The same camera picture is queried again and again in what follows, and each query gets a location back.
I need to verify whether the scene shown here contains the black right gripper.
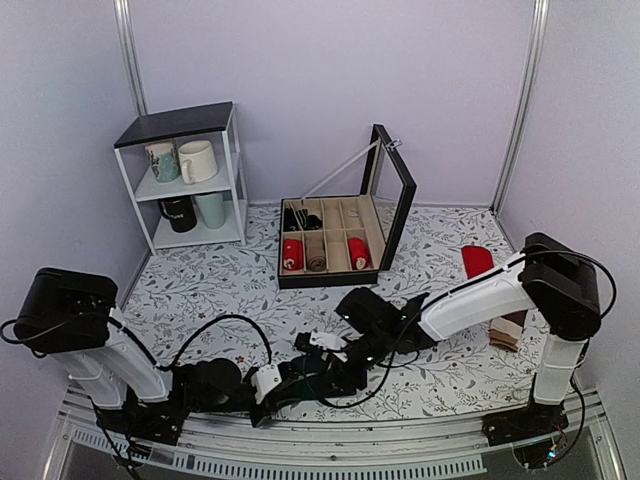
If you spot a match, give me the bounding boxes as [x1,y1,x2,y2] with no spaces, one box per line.
[317,327,393,397]

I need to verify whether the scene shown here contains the dark green sock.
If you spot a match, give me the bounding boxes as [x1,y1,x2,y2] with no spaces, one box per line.
[279,355,330,401]

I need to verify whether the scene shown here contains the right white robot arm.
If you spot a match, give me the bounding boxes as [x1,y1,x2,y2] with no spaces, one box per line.
[311,232,608,436]

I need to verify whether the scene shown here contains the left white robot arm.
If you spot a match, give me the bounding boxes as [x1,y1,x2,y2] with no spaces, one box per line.
[1,267,303,439]

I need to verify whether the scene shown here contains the black socks in box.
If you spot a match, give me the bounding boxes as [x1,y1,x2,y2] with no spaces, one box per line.
[282,200,323,232]

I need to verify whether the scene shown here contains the floral tablecloth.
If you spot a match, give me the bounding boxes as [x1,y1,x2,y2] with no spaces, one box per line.
[124,206,547,421]

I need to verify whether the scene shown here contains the rolled tan sock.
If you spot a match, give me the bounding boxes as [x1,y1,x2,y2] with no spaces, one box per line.
[305,236,326,273]

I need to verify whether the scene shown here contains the rolled red sock right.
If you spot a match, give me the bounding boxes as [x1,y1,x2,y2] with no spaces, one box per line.
[348,237,370,271]

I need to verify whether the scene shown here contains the rolled red sock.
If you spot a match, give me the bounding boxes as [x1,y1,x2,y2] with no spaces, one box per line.
[282,238,304,271]
[348,237,370,271]

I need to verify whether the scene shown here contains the rolled red sock left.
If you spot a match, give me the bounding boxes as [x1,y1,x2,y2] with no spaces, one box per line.
[282,238,304,271]

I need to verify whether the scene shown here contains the black compartment storage box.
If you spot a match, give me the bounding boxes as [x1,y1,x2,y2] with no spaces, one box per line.
[277,124,417,289]

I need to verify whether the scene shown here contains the beige and brown sock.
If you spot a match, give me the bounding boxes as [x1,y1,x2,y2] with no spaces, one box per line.
[489,311,527,352]

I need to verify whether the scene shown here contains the red folded sock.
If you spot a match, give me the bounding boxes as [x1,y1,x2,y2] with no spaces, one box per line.
[461,245,494,279]

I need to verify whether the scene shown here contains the pale green tumbler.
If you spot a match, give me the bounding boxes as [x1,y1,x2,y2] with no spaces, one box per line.
[195,192,226,230]

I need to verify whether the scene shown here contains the black mug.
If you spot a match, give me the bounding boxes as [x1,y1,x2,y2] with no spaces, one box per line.
[157,196,197,233]

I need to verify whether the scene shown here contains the white shelf with black top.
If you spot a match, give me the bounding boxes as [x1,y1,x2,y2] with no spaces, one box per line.
[114,101,248,254]

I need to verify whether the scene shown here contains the white ceramic mug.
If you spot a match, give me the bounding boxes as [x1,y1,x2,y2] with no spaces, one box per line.
[178,140,218,185]

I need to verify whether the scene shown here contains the patterned teal mug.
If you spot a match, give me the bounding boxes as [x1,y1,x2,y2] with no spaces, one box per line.
[145,141,181,183]

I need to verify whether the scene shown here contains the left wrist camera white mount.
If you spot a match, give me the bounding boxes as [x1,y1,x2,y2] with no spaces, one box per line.
[250,363,282,404]

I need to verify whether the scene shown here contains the aluminium front rail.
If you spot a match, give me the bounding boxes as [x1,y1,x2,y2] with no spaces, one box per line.
[39,387,626,480]

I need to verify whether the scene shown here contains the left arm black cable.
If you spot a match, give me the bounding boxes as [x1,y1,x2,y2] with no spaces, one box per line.
[0,312,274,376]

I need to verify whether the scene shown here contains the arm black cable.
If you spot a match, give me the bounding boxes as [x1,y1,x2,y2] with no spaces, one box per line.
[0,312,274,376]
[299,249,617,410]

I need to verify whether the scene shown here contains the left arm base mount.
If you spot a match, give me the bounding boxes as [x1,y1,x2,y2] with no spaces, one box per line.
[96,387,188,446]

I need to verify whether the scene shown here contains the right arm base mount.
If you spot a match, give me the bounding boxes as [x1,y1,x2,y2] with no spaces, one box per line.
[482,382,586,471]

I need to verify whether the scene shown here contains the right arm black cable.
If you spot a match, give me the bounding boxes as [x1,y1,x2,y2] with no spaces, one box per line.
[299,249,617,410]

